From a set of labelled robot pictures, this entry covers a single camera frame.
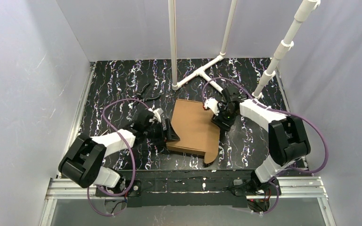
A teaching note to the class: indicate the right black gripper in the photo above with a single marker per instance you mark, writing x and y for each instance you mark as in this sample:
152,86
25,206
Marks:
222,119

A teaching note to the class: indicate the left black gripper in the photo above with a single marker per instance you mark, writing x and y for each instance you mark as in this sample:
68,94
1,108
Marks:
164,131

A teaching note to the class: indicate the brown cardboard box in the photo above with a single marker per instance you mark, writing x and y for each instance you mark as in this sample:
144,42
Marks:
198,135

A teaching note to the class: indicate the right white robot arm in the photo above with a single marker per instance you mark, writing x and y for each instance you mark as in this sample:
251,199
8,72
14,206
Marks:
287,136

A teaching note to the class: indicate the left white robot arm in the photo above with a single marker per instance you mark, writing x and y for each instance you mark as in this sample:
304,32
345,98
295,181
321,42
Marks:
82,163

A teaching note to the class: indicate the black pliers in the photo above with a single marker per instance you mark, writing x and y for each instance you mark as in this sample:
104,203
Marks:
144,95

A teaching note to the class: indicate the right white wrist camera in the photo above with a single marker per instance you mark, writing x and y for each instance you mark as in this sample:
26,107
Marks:
212,104

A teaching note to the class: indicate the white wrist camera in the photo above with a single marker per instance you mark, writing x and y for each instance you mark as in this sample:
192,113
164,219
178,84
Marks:
157,115
212,104

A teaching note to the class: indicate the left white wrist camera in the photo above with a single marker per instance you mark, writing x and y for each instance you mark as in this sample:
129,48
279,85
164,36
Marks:
157,115

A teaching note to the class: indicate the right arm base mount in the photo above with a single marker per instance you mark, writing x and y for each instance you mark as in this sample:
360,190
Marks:
270,191

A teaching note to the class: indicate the aluminium table frame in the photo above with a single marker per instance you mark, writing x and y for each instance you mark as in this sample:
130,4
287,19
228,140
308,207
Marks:
178,189

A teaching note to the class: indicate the white PVC pipe frame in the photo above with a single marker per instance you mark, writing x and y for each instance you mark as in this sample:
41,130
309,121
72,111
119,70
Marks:
250,31

